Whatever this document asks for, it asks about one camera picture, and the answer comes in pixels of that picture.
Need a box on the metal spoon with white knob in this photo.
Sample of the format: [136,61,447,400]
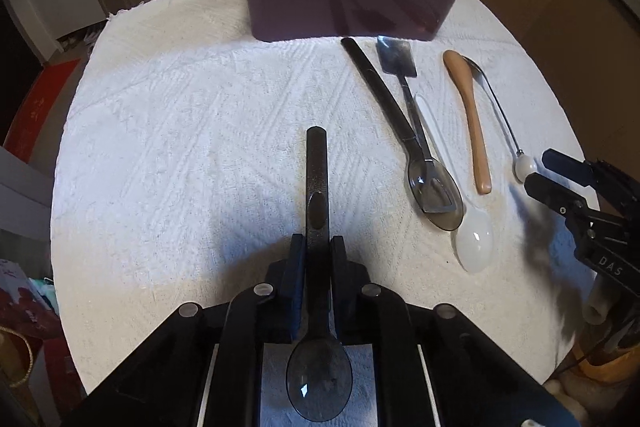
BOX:
[462,56,538,185]

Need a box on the white plastic spoon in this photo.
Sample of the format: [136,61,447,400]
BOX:
[415,94,496,274]

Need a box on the red gift bag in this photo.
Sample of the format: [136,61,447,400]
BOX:
[0,257,81,427]

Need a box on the wooden spoon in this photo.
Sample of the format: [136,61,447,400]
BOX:
[443,50,493,195]

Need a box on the white textured towel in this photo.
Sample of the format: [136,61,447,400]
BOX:
[50,0,601,427]

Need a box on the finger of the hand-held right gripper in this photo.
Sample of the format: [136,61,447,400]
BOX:
[542,148,640,218]
[524,172,601,238]

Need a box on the metal spatula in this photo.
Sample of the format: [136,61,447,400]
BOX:
[376,35,461,215]

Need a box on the person's right hand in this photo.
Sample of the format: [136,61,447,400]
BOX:
[582,279,618,325]

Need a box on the dark translucent plastic spoon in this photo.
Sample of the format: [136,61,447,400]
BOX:
[341,37,463,232]
[285,126,354,423]

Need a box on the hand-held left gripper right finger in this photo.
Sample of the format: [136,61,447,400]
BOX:
[330,234,581,427]

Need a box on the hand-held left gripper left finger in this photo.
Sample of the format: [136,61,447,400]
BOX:
[75,234,306,427]

